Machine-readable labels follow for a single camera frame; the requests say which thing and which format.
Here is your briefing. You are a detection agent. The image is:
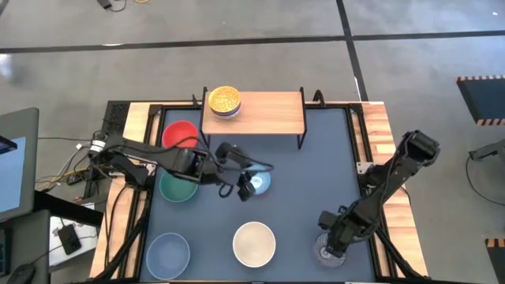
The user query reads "grey monitor with blue screen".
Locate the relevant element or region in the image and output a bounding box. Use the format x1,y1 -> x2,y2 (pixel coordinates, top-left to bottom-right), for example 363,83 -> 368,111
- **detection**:
0,106 -> 40,224

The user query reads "small blue patterned bowl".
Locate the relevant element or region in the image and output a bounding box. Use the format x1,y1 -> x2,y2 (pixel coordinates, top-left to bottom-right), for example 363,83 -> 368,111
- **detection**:
247,163 -> 272,196

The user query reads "black device on floor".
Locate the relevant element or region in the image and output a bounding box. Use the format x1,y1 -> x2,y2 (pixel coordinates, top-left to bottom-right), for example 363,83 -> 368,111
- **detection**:
468,140 -> 505,162

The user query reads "black computer mouse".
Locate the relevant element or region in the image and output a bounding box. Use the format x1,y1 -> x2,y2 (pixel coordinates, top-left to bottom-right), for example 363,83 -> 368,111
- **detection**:
6,263 -> 37,284

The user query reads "black flat handheld device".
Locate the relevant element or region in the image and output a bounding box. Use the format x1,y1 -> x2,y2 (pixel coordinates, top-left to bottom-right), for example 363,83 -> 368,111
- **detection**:
58,223 -> 83,256

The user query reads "plain green bowl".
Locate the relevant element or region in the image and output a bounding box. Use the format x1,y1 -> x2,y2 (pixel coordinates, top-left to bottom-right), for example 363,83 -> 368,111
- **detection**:
159,170 -> 200,204

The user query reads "black perforated box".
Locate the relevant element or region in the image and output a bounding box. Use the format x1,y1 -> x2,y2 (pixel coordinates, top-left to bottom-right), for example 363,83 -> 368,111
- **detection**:
101,100 -> 131,137

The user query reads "blue table mat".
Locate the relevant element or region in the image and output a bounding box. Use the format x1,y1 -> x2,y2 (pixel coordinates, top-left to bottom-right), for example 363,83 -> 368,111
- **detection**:
140,108 -> 376,282

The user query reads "white paper sheet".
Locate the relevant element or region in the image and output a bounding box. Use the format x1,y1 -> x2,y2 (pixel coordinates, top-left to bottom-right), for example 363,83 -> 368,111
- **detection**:
49,215 -> 99,267

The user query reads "black floor cable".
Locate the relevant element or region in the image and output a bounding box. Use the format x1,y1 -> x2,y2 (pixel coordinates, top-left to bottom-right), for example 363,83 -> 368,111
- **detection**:
465,155 -> 505,207

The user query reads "large cream bowl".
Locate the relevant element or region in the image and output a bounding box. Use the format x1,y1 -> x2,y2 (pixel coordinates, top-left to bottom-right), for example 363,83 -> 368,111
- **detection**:
232,221 -> 277,269

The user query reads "black desk bar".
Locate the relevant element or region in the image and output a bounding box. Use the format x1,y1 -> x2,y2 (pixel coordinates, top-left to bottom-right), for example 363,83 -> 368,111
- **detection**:
33,190 -> 104,226

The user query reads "dark mat with striped edges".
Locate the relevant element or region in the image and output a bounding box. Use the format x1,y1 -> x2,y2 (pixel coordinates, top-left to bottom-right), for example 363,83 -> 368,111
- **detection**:
456,75 -> 505,126
484,237 -> 505,284

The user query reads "large plain blue bowl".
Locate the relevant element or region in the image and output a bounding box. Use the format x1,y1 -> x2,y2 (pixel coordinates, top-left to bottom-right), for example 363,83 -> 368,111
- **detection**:
145,232 -> 191,281

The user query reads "black metal table frame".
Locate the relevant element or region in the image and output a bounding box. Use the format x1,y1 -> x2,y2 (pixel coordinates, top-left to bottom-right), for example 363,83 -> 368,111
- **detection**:
92,100 -> 431,284

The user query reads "plain red bowl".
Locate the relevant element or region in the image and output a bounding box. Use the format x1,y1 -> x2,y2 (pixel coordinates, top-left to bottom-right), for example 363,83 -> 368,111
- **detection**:
161,120 -> 200,149

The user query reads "small grey striped bowl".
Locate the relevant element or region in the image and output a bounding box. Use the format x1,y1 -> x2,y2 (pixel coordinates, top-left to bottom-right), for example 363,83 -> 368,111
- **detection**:
313,232 -> 347,269

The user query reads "wooden shelf with black frame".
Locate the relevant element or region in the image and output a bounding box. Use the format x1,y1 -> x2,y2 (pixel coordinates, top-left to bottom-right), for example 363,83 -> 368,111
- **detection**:
200,86 -> 308,151

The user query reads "small yellow patterned bowl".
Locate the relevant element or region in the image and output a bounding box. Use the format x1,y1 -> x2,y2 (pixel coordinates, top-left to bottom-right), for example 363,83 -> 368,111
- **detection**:
208,85 -> 242,114

